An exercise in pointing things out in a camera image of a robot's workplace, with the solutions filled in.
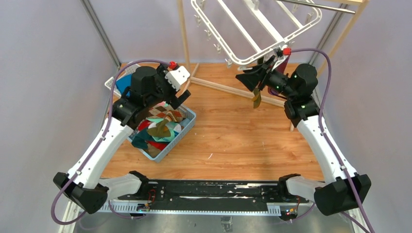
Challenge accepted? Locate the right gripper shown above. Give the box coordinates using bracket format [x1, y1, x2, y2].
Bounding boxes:
[236, 55, 296, 100]

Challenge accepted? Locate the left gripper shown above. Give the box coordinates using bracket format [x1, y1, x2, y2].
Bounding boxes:
[146, 63, 191, 109]

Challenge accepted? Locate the argyle patterned sock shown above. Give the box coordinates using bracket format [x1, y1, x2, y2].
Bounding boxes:
[147, 106, 187, 123]

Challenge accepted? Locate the olive striped sock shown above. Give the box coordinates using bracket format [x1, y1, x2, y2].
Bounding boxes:
[252, 88, 261, 109]
[147, 118, 171, 137]

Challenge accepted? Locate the beige sock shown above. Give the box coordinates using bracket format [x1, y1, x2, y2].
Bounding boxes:
[136, 119, 168, 150]

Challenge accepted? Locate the white clip sock hanger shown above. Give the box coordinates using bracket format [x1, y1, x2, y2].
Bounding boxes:
[190, 0, 323, 69]

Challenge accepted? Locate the dark green sock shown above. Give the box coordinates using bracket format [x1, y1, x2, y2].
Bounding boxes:
[131, 129, 155, 149]

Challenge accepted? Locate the teal and white sock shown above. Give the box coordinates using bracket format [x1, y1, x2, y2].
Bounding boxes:
[147, 102, 186, 142]

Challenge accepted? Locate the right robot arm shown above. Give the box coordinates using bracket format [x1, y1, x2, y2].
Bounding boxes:
[235, 64, 371, 216]

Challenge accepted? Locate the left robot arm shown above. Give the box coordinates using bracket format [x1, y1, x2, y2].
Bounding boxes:
[53, 65, 190, 214]

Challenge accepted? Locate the light blue plastic basket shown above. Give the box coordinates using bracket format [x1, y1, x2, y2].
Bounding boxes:
[128, 105, 196, 163]

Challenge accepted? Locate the wooden drying rack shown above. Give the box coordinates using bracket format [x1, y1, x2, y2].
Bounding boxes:
[177, 0, 370, 133]

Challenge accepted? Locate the maroon striped sock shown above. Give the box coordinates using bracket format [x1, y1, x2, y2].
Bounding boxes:
[268, 57, 289, 99]

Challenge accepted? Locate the white plastic basket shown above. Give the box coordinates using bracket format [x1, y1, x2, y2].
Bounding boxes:
[104, 63, 142, 97]

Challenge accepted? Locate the blue cloth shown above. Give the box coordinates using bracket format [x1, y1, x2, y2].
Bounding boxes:
[115, 74, 132, 95]

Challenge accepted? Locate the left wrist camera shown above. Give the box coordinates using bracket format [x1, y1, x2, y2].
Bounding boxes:
[165, 66, 190, 91]

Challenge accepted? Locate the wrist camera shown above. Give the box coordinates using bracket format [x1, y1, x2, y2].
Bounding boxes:
[270, 46, 292, 71]
[165, 66, 190, 91]

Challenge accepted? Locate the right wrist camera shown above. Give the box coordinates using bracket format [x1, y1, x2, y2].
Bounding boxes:
[270, 46, 292, 71]

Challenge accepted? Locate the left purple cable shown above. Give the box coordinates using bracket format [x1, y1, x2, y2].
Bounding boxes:
[51, 59, 178, 226]

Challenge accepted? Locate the purple cable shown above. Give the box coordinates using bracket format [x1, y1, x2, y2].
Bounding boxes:
[282, 47, 376, 233]
[51, 59, 178, 226]

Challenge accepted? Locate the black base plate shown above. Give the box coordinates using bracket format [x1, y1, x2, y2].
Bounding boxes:
[114, 180, 311, 216]

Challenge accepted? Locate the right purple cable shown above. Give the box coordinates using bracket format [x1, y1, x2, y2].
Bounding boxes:
[282, 47, 376, 233]

